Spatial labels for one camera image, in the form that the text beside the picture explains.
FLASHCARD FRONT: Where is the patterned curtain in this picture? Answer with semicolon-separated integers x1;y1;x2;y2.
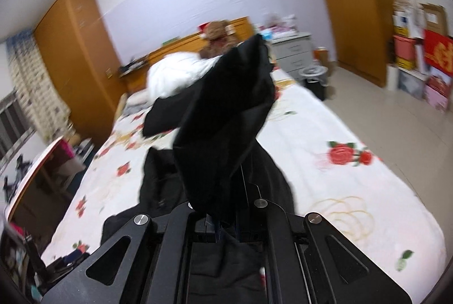
5;26;72;146

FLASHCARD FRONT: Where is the beige rolled mat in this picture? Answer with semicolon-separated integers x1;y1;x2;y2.
114;93;129;123

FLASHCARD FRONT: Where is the pile of small packets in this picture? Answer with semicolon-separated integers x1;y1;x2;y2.
255;14;305;41

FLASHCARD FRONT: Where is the black router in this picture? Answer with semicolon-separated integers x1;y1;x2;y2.
118;57;150;75

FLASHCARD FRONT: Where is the black folded garment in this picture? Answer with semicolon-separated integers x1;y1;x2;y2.
142;95;185;139

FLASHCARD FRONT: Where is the white pillow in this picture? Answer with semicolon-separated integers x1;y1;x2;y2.
127;91;151;107
146;52;222;107

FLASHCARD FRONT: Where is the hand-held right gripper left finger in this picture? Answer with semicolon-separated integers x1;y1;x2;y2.
40;201;199;304

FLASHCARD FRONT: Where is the orange wooden wardrobe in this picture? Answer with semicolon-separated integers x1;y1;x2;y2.
33;0;125;149

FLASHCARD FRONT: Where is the black puffer jacket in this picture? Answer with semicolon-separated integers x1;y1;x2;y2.
101;33;295;304

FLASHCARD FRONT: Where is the white floral printed blanket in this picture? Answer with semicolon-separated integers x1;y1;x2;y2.
40;68;448;304

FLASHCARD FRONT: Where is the colourful clutter pile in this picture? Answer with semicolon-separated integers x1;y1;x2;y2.
0;219;29;291

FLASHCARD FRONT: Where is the brown teddy bear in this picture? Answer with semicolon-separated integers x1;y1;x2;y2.
197;20;245;60

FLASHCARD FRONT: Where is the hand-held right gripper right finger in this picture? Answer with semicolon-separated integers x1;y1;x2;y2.
242;183;413;304

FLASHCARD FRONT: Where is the pink bag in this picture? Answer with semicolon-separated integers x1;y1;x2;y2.
57;139;77;163

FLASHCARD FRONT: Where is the orange carton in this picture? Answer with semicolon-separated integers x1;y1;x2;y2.
313;46;332;75

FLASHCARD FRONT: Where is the grey drawer nightstand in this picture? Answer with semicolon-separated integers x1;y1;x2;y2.
271;33;316;78

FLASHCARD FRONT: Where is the stack of cardboard boxes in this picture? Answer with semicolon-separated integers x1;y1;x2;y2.
386;0;453;114

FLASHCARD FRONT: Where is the wooden headboard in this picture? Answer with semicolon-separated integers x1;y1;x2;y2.
119;16;254;94

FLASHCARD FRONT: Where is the barred window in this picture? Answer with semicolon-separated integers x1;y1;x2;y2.
0;88;37;167

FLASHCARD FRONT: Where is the trash bin with liner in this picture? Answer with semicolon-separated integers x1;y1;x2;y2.
299;65;330;101

